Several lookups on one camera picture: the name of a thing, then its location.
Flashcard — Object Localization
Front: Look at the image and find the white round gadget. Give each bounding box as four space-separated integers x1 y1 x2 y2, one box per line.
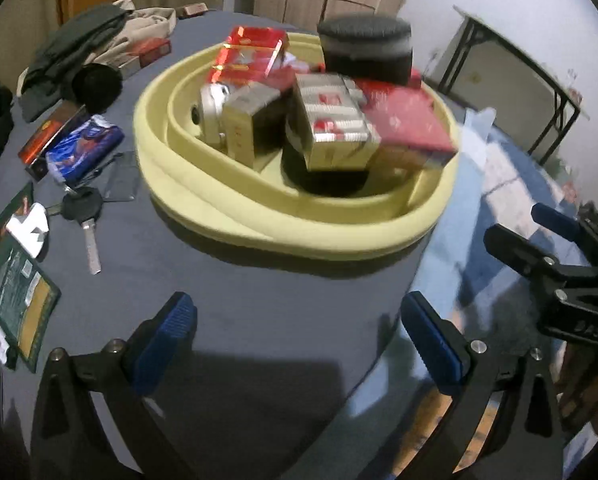
188 82 230 149

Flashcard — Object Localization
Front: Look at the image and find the crumpled white paper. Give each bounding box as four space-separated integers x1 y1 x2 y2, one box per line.
6 202 50 261

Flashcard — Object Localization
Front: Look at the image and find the black folding table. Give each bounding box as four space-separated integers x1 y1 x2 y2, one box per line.
438 4 593 167

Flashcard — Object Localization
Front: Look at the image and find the black round roll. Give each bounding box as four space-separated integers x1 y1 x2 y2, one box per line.
71 64 123 114

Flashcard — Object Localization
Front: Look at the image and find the blue white checked blanket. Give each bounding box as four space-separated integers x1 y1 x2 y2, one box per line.
419 110 596 342

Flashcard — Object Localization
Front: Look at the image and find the green packet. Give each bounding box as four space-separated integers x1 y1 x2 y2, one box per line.
0 182 62 374

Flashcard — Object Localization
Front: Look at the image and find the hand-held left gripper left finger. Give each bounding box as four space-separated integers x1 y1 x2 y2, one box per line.
30 291 198 480

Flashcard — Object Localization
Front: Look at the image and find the beige clothing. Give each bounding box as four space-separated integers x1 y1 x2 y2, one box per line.
93 0 178 69

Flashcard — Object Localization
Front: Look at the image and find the dark green clothing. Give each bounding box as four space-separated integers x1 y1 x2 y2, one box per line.
18 3 130 122

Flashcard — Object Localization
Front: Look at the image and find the glossy red cigarette pack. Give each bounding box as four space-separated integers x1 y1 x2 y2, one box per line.
206 26 290 87

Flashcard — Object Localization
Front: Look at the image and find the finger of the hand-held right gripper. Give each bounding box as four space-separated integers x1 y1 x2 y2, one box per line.
531 203 598 242
483 223 598 289

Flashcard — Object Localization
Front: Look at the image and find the small red cigarette pack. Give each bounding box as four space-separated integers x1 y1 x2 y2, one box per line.
118 38 172 81

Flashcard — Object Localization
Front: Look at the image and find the black head key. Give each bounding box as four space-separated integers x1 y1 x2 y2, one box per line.
44 187 103 276

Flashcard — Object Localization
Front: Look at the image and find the blue snack packet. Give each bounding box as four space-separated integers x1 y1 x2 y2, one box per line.
46 114 125 186

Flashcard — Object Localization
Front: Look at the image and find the yellow plastic basin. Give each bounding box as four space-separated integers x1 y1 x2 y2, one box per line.
132 30 462 264

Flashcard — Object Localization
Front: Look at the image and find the black foam cylinder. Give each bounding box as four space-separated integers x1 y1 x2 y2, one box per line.
317 13 414 86
280 140 375 199

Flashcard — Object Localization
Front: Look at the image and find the dark orange cigarette pack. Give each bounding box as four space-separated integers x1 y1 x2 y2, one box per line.
17 102 88 182

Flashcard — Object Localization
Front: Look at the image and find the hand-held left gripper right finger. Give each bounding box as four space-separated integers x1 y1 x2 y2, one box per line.
400 290 566 480

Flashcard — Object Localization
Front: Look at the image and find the gold cigarette box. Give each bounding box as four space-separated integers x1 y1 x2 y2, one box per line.
222 83 295 170

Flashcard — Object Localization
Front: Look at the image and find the grey mesh tag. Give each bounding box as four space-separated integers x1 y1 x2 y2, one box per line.
101 152 140 204

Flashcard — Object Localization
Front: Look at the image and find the red silver cigarette carton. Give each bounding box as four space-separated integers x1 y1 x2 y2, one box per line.
283 73 458 172

